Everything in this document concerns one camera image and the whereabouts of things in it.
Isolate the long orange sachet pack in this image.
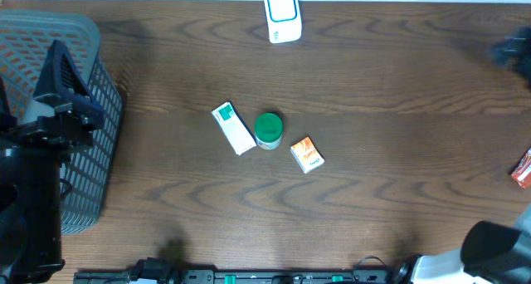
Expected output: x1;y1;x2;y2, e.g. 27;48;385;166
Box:
510;149;531;189

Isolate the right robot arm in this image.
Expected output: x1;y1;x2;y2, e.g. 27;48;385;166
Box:
387;27;530;284

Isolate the white green Panadol box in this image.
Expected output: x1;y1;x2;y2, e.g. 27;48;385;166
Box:
211;101;256;155

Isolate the small orange box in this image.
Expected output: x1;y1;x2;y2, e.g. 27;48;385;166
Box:
290;136;324;174

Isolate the white barcode scanner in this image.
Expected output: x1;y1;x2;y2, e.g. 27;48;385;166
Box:
264;0;302;44

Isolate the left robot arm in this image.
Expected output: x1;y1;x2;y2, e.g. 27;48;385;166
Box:
1;40;105;283

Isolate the green lid jar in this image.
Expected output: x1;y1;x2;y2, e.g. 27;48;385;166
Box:
254;113;284;150

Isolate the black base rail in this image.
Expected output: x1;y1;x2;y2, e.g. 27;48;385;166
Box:
73;257;393;284

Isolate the grey plastic basket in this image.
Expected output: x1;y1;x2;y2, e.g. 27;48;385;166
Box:
1;10;123;233

